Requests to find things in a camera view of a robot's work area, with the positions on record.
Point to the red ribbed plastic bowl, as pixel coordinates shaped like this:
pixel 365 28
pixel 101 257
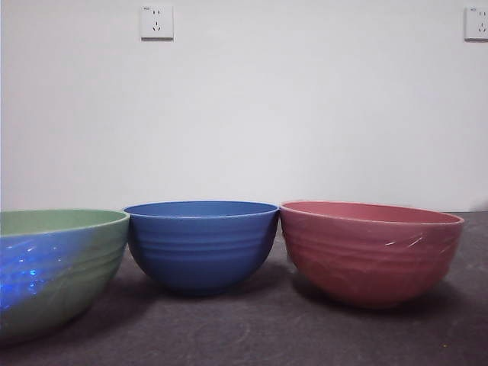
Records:
pixel 366 263

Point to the green ribbed plastic bowl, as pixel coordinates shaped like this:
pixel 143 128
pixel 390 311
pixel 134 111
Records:
pixel 76 274

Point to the blue ribbed plastic bowl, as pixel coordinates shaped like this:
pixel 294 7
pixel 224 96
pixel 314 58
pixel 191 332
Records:
pixel 202 251

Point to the white wall socket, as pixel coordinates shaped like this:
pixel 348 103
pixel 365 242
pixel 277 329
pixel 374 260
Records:
pixel 477 23
pixel 157 23

